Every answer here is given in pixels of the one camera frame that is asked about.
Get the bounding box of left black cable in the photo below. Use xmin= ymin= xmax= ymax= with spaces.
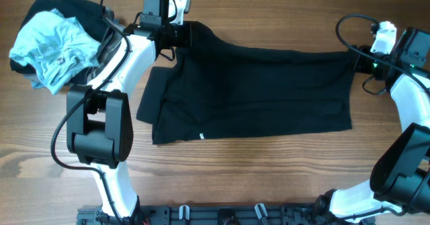
xmin=50 ymin=0 xmax=177 ymax=225

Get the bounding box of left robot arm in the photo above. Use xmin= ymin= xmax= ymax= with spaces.
xmin=62 ymin=0 xmax=191 ymax=224

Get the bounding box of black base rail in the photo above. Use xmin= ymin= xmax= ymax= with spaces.
xmin=75 ymin=203 xmax=376 ymax=225

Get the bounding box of black folded garment in pile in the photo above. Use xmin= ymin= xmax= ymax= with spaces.
xmin=10 ymin=0 xmax=109 ymax=85

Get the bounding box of light blue garment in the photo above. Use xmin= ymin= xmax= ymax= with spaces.
xmin=9 ymin=9 xmax=101 ymax=95

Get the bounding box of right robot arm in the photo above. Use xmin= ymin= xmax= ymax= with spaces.
xmin=310 ymin=26 xmax=429 ymax=224

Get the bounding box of grey beige folded garment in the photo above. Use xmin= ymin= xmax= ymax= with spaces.
xmin=87 ymin=7 xmax=125 ymax=83

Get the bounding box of black t-shirt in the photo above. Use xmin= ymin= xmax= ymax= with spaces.
xmin=136 ymin=21 xmax=354 ymax=144

